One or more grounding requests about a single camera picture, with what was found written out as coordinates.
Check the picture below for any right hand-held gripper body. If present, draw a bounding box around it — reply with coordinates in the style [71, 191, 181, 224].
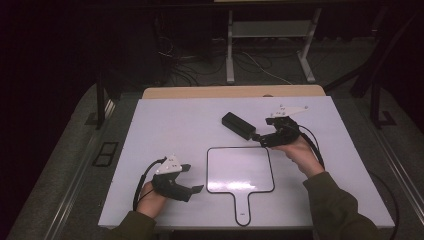
[259, 104, 309, 148]

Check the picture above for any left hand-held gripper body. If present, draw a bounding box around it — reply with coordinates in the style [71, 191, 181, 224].
[150, 154, 194, 203]

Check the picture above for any black whiteboard eraser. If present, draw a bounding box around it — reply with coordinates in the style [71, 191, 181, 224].
[221, 111, 258, 141]

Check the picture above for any small whiteboard with handle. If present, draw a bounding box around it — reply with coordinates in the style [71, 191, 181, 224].
[205, 145, 276, 228]

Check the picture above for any person's right hand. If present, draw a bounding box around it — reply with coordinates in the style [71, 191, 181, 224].
[273, 134, 326, 179]

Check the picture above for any person's left hand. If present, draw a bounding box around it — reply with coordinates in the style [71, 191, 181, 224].
[136, 181, 168, 220]

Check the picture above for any wooden table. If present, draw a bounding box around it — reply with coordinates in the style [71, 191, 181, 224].
[142, 84, 326, 100]

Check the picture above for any white metal stand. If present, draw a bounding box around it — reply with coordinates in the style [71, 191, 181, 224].
[225, 8, 323, 84]

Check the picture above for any black metal stand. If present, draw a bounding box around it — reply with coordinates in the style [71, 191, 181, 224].
[95, 71, 117, 130]
[324, 6, 421, 130]

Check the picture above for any left hand-held gripper black cable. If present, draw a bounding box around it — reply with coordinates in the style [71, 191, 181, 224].
[132, 157, 167, 213]

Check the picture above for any hand-held gripper black cable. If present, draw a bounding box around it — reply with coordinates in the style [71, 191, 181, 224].
[297, 124, 400, 240]
[132, 157, 167, 213]

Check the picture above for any right hand-held gripper black cable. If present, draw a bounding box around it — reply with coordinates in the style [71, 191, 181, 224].
[297, 124, 400, 240]

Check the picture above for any white floor cable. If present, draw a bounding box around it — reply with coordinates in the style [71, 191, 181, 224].
[239, 50, 294, 86]

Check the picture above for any bundle of black floor cables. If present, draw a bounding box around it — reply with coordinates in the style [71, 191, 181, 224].
[155, 33, 228, 88]

